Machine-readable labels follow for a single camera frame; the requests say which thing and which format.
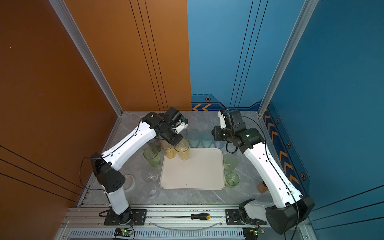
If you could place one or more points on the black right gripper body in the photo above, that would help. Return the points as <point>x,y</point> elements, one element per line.
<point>221,134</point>

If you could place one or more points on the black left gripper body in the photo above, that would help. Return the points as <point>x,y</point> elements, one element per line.
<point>172,137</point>

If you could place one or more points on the blue tall glass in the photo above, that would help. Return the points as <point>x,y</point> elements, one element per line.
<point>219,144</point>

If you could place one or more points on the light blue glass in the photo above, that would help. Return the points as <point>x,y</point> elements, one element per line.
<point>184,133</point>

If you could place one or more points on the yellow ribbed glass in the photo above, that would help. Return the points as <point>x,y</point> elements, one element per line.
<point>168,149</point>

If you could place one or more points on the yellow tall glass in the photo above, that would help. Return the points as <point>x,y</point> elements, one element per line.
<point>183,149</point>

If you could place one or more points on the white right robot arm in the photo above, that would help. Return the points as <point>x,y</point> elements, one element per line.
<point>289,207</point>

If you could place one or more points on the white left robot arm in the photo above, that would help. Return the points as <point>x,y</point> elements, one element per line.
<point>106,166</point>

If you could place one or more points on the cream rectangular tray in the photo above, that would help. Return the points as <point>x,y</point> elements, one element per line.
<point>204,170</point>

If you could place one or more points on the grey smoked glass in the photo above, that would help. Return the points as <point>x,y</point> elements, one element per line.
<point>155,143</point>

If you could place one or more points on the teal glass right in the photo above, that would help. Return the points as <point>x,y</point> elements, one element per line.
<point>207,139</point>

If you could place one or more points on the teal glass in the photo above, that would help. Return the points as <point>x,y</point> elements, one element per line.
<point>207,139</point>
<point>194,138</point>

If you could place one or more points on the green glass left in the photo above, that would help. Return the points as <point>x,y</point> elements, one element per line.
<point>151,154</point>

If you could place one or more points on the teal glass left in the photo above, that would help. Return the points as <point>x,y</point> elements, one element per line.
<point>194,138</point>

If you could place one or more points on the pale green glass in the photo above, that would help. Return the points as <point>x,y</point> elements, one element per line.
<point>230,163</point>

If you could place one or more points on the green short glass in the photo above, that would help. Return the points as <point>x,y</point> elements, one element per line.
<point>232,180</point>

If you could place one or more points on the clear glass upper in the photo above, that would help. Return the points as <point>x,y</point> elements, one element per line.
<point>150,175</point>

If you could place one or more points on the clear glass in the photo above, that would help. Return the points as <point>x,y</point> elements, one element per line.
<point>150,175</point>
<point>150,191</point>

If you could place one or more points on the brown bottle black cap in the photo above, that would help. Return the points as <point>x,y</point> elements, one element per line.
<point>262,188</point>

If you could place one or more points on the tape roll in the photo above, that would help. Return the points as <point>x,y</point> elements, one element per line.
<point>130,183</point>

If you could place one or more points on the clear glass lower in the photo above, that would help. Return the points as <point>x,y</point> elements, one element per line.
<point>150,191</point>

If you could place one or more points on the black yellow screwdriver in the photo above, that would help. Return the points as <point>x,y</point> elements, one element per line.
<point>200,216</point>

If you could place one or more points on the right green circuit board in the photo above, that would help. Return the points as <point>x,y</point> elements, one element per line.
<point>252,233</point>

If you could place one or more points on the green circuit board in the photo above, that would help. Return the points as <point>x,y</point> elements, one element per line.
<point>124,234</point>
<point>252,233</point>

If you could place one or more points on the left green circuit board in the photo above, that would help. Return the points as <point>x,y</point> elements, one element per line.
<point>124,234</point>

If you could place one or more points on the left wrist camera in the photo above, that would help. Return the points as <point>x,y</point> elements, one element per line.
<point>182,124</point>

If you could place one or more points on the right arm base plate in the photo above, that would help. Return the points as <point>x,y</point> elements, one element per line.
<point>239,217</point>

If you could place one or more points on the aluminium front rail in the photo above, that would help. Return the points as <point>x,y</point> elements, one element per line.
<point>173,222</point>

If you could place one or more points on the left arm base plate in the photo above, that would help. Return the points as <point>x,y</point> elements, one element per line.
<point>128,218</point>

